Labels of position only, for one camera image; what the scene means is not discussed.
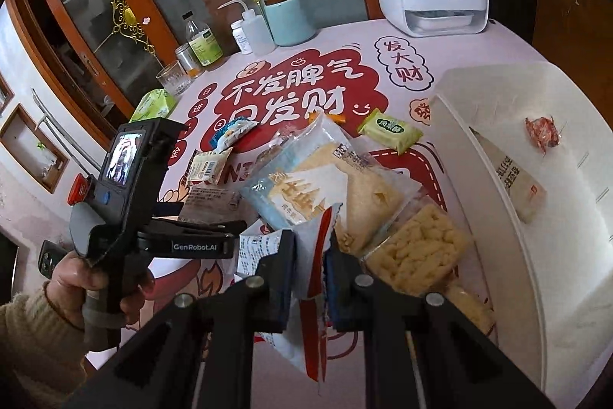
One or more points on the red box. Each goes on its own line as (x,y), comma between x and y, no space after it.
(79,191)

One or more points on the glass bottle with green label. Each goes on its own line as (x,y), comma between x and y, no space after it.
(203,45)

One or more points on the green tissue pack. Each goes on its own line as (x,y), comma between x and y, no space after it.
(153,104)

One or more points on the small orange snack packet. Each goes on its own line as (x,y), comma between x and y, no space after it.
(333,117)

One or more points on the wooden wall frame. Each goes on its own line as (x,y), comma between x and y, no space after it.
(33,148)

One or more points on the white plastic storage bin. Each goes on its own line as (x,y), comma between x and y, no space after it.
(565,275)

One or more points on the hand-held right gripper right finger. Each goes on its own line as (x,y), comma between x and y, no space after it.
(337,289)

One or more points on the teal canister with brown lid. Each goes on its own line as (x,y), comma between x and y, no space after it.
(287,23)

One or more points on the brown snack packet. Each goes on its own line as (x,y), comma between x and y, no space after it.
(210,204)

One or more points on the small white pill bottle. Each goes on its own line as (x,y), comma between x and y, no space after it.
(241,39)

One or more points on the yellow puff snack packet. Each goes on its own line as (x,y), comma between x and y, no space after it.
(416,251)
(474,311)

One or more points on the clear rice cracker packet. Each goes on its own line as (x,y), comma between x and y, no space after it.
(371,193)

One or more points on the green snack packet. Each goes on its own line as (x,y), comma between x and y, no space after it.
(390,131)

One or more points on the white red-edged snack packet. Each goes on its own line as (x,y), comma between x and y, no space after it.
(311,255)

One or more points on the person's left forearm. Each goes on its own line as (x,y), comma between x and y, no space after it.
(33,351)

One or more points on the person's left hand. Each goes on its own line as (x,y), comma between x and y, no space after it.
(129,299)

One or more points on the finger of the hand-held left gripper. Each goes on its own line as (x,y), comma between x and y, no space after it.
(206,228)

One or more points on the clear glass tumbler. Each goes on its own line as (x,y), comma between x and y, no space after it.
(172,79)

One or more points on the red wrapped candy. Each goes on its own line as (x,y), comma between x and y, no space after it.
(541,132)

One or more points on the orange wooden cabinet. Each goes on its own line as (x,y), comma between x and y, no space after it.
(570,21)

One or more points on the beige paper snack packet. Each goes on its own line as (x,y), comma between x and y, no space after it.
(512,184)

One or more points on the white squeeze wash bottle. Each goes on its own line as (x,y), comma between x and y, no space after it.
(256,33)

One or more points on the dark mobile phone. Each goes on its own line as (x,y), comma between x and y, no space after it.
(50,258)

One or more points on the small blue snack packet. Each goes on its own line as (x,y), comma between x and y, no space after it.
(231,133)

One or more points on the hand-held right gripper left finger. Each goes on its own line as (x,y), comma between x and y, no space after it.
(282,284)

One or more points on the small glass jar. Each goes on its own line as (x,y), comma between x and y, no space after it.
(187,61)

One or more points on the blue white cracker packet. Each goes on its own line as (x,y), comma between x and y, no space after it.
(287,193)

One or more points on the small cream snack packet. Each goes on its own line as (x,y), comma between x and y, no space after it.
(208,167)

